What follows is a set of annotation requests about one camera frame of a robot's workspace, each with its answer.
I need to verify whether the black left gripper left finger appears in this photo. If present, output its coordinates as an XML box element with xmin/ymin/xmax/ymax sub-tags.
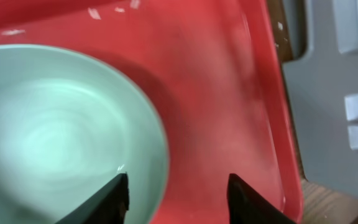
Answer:
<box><xmin>57</xmin><ymin>173</ymin><xmax>129</xmax><ymax>224</ymax></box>

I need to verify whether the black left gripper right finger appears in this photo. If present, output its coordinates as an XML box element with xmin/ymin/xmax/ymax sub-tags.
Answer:
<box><xmin>226</xmin><ymin>174</ymin><xmax>295</xmax><ymax>224</ymax></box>

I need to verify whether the green bowl with rice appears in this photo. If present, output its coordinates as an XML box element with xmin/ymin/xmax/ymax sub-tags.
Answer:
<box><xmin>0</xmin><ymin>44</ymin><xmax>169</xmax><ymax>223</ymax></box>

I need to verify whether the grey dishwasher rack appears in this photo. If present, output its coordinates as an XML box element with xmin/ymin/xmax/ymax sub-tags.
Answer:
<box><xmin>283</xmin><ymin>0</ymin><xmax>358</xmax><ymax>198</ymax></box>

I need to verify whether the red plastic tray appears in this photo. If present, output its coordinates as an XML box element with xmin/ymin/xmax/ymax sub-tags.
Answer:
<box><xmin>0</xmin><ymin>0</ymin><xmax>303</xmax><ymax>223</ymax></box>

